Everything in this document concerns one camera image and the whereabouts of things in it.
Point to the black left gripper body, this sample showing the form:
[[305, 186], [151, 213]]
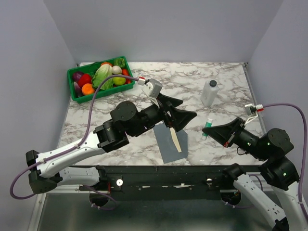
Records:
[[166, 117]]

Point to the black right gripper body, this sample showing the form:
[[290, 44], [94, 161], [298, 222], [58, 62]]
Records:
[[239, 132]]

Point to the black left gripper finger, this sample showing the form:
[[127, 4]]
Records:
[[166, 101], [180, 118]]

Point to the beige letter paper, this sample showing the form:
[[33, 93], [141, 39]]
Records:
[[175, 139]]

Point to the green white glue stick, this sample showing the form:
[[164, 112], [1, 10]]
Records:
[[208, 124]]

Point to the grey envelope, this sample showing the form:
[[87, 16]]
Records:
[[167, 148]]

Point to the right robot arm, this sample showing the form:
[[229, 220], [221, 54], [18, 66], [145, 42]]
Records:
[[277, 170]]

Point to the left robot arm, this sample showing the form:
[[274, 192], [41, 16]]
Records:
[[54, 168]]

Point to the white plastic bottle black cap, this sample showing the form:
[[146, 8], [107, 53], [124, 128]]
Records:
[[209, 92]]

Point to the orange carrot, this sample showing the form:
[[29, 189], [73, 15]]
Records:
[[126, 73]]

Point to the green apple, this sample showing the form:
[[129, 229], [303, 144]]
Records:
[[119, 81]]

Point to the white mushroom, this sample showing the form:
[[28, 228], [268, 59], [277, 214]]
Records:
[[116, 70]]

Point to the green bell pepper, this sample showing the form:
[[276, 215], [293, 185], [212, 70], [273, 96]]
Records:
[[120, 62]]

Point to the green lettuce leaf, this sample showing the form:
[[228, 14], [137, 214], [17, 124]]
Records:
[[101, 74]]

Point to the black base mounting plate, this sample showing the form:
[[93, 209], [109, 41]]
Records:
[[156, 182]]

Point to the orange fruit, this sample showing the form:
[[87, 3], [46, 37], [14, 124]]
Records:
[[87, 89]]

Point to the green plastic vegetable bin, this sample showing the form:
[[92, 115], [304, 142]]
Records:
[[91, 69]]

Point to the red tomato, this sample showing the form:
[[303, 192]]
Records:
[[85, 79]]

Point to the purple eggplant slice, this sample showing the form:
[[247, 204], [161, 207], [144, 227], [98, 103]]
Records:
[[78, 91]]

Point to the purple onion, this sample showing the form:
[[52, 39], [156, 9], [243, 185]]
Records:
[[77, 75]]

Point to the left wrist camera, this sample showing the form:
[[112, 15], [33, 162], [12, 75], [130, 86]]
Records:
[[152, 89]]

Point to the aluminium frame rail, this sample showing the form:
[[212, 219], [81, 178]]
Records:
[[59, 210]]

